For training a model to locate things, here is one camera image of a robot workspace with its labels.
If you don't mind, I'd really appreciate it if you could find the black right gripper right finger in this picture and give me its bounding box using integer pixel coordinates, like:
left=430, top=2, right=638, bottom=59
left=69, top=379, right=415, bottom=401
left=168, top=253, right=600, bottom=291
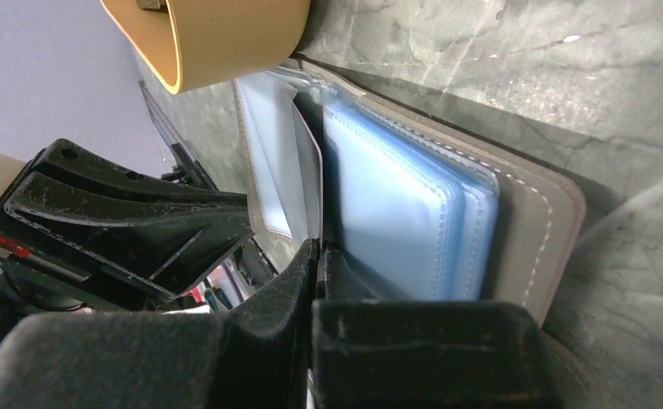
left=311, top=248, right=564, bottom=408

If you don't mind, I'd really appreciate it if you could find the orange oval plastic tray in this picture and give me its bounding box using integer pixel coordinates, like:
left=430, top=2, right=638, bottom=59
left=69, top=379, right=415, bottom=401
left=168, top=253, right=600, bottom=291
left=101, top=0, right=311, bottom=95

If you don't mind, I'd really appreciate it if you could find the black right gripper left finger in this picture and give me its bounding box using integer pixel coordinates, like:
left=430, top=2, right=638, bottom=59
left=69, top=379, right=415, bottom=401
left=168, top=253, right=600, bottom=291
left=0, top=240, right=318, bottom=408

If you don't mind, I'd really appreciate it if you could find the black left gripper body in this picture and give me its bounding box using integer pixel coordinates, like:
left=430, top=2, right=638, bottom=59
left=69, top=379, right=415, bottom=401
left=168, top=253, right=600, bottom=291
left=0, top=251, right=118, bottom=343

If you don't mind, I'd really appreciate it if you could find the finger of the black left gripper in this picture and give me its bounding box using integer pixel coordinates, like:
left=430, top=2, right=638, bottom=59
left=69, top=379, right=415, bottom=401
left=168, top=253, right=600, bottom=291
left=0, top=139, right=252, bottom=311

